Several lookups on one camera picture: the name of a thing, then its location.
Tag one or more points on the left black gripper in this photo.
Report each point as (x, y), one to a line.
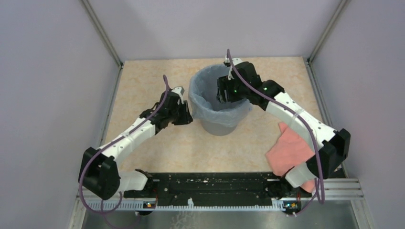
(186, 118)

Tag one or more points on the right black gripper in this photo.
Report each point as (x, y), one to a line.
(223, 84)

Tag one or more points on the blue plastic trash bag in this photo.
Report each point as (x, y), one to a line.
(215, 107)

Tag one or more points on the grey plastic trash bin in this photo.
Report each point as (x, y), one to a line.
(218, 126)

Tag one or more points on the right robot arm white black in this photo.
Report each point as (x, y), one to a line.
(331, 147)

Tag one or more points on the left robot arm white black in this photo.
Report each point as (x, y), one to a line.
(99, 171)

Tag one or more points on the pink cloth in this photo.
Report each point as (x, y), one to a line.
(289, 150)

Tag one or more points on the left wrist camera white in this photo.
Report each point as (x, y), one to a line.
(179, 90)

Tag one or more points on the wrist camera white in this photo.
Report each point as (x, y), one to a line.
(179, 90)
(230, 63)

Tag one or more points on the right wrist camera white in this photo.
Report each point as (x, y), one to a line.
(230, 63)

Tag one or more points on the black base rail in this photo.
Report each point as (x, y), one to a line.
(240, 189)

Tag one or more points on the right aluminium frame post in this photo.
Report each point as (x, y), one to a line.
(328, 30)

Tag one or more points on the aluminium frame post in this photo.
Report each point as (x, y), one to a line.
(328, 30)
(99, 28)

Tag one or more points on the grey slotted cable duct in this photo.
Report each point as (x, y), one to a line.
(141, 205)

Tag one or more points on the left aluminium frame post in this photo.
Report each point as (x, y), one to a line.
(99, 28)

